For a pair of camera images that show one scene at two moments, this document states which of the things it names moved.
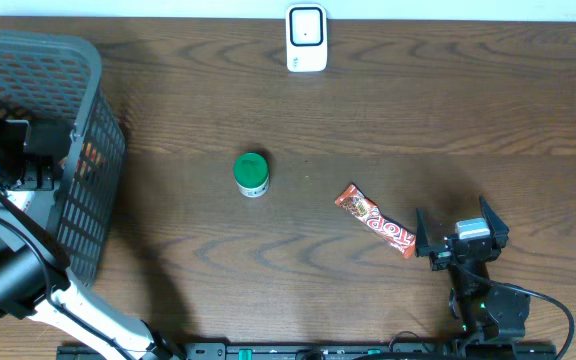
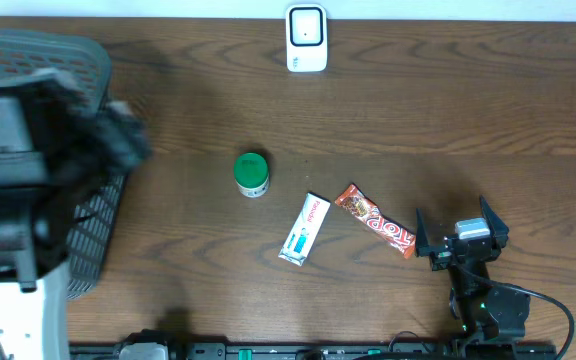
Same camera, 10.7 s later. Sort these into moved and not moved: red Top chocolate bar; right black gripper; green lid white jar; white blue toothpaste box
Moved: white blue toothpaste box
Not moved: right black gripper; green lid white jar; red Top chocolate bar
